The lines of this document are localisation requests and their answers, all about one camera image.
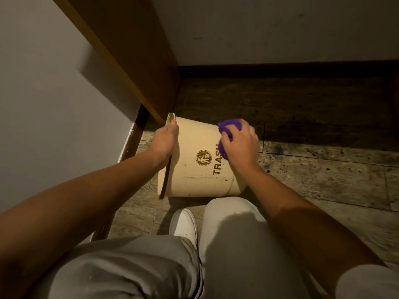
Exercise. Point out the person's left hand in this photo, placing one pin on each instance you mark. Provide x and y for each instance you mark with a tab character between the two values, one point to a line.
163	141

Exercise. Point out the person's left thumb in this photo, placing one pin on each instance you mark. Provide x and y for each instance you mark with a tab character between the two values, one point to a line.
173	127

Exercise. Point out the person's right hand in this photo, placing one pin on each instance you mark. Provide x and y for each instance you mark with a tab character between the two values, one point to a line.
241	146

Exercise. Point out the person's right fingers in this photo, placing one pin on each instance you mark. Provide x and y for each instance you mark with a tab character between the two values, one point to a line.
240	132

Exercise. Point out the person's left forearm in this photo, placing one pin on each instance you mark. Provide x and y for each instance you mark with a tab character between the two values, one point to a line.
71	208

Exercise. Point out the person's right forearm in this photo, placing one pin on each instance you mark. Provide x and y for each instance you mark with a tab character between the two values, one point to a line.
308	227

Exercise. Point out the dark wooden baseboard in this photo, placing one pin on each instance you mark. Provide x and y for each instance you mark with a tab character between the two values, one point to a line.
286	70

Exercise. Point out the purple cleaning cloth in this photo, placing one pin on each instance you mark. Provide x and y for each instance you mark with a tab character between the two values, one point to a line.
227	129

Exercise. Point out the beige trash bin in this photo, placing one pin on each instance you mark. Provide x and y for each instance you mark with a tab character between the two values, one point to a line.
199	165

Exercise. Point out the white shoe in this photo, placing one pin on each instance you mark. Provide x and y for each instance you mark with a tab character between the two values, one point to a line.
184	225

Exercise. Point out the wooden cabinet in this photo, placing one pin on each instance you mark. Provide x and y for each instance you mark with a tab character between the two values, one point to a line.
134	52

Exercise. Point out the person's grey trousers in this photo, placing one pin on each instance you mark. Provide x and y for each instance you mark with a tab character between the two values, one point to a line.
187	258

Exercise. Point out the white shirt sleeve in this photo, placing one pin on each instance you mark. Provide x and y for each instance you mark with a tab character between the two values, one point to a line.
369	281

